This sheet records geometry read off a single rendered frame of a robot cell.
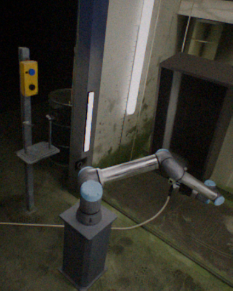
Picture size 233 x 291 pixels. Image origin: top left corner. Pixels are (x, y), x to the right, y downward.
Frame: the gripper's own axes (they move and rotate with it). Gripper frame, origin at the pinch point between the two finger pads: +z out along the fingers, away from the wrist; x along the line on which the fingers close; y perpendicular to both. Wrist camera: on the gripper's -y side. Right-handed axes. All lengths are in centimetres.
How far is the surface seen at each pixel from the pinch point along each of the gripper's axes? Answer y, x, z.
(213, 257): 57, 6, -59
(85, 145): -4, -23, 88
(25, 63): -74, -91, 112
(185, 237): 56, 12, -29
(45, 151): -3, -68, 100
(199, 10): -163, 85, 52
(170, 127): -37, 42, 31
